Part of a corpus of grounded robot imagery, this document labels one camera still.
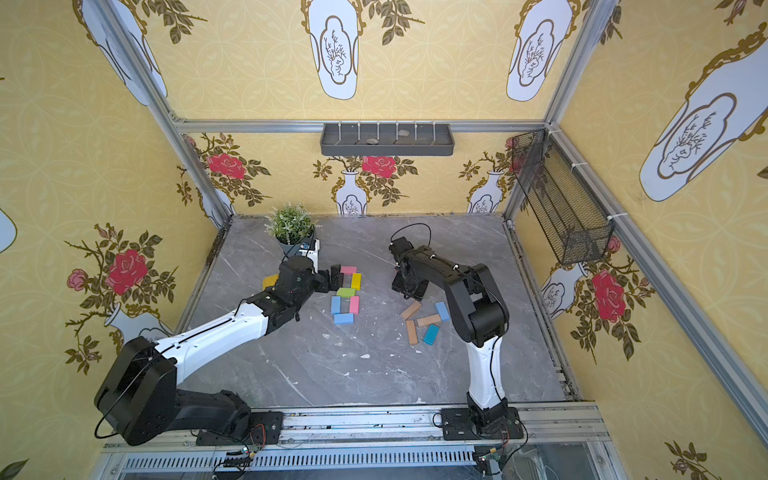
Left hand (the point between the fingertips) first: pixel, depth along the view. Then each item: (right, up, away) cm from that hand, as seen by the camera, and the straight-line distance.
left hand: (330, 264), depth 86 cm
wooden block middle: (+29, -18, +7) cm, 35 cm away
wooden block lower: (+24, -21, +4) cm, 32 cm away
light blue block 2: (+3, -17, +7) cm, 19 cm away
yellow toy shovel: (-24, -7, +16) cm, 30 cm away
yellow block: (+6, -7, +14) cm, 17 cm away
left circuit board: (-19, -46, -14) cm, 51 cm away
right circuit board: (+41, -47, -13) cm, 64 cm away
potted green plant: (-14, +12, +9) cm, 20 cm away
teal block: (+30, -21, +3) cm, 37 cm away
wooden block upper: (+24, -14, +9) cm, 30 cm away
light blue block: (0, -13, +9) cm, 16 cm away
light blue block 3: (+34, -15, +9) cm, 38 cm away
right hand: (+22, -11, +13) cm, 27 cm away
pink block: (+6, -13, +9) cm, 17 cm away
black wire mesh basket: (+68, +15, -1) cm, 70 cm away
